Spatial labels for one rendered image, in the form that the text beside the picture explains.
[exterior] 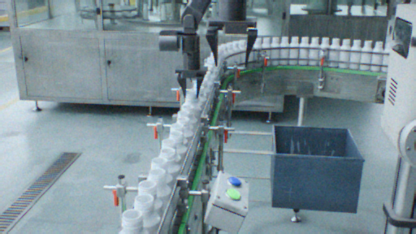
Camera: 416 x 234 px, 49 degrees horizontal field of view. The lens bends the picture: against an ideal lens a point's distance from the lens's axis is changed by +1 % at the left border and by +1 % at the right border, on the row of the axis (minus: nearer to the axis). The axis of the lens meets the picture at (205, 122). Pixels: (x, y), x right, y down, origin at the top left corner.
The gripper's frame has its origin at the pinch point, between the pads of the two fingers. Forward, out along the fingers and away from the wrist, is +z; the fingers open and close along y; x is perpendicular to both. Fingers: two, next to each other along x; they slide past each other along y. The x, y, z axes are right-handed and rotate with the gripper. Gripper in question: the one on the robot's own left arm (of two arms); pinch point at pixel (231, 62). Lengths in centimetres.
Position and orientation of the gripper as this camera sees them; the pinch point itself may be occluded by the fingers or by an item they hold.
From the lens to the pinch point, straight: 99.5
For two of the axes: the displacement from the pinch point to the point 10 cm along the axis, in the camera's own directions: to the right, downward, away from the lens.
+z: -0.1, 9.4, 3.4
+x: 1.2, -3.4, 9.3
